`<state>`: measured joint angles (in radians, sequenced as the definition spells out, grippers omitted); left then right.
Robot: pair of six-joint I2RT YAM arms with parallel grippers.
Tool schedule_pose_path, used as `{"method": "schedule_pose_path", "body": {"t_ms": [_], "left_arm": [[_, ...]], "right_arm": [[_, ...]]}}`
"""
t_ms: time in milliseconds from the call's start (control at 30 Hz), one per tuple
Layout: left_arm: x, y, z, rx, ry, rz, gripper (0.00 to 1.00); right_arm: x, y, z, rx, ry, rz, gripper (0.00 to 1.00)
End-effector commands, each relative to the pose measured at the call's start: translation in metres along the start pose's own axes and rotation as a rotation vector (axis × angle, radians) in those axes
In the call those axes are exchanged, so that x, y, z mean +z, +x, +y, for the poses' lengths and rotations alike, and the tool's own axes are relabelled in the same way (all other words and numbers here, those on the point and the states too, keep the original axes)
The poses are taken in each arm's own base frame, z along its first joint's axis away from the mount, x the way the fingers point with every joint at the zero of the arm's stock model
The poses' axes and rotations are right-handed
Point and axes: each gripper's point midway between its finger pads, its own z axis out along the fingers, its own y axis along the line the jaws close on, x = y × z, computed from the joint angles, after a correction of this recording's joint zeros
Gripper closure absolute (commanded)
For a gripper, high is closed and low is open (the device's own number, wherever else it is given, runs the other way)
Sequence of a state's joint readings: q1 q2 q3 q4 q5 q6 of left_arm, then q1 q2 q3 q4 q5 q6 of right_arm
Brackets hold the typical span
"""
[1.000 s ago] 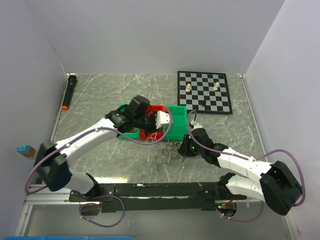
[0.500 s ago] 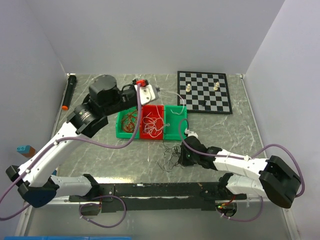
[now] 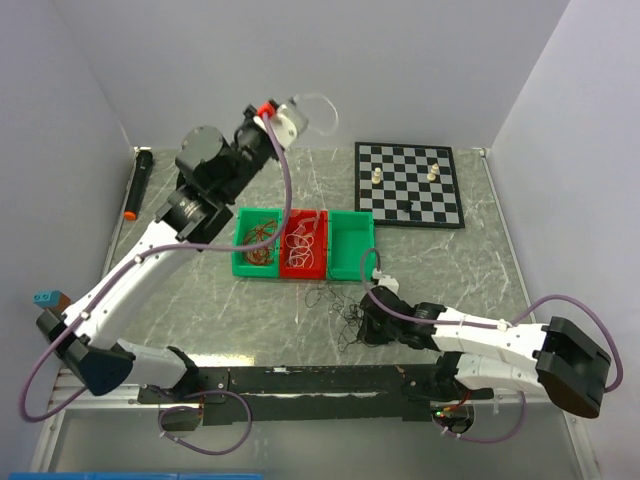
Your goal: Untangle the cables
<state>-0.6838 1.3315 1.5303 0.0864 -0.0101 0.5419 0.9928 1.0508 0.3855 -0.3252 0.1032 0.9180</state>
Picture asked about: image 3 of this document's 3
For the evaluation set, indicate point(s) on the red plastic bin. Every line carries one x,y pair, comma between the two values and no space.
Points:
303,246

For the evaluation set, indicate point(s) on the right cream chess piece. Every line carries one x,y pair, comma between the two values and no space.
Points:
433,172

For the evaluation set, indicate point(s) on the cream chess piece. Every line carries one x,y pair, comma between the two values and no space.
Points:
433,172
376,176

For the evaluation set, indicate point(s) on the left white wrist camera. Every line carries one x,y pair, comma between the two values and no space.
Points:
287,121

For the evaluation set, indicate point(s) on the black and white chessboard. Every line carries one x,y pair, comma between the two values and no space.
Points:
404,177

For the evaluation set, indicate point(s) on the aluminium frame rail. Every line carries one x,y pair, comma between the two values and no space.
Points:
457,417

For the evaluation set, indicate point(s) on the black marker orange cap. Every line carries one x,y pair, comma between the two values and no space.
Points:
144,164

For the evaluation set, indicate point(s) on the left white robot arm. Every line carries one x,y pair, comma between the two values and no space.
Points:
87,335

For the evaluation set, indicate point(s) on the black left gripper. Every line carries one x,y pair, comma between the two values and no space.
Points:
249,122

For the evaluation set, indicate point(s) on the right green plastic bin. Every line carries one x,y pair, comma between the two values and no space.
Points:
350,234

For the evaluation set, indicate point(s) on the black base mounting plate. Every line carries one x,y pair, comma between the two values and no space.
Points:
298,393

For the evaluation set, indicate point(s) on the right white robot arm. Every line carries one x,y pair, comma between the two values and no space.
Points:
556,359

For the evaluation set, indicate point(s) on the blue and orange toy block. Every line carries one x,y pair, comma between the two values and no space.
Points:
53,300

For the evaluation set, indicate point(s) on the left cream chess piece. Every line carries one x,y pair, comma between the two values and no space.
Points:
376,176

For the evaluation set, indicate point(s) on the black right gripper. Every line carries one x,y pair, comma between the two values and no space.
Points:
367,334

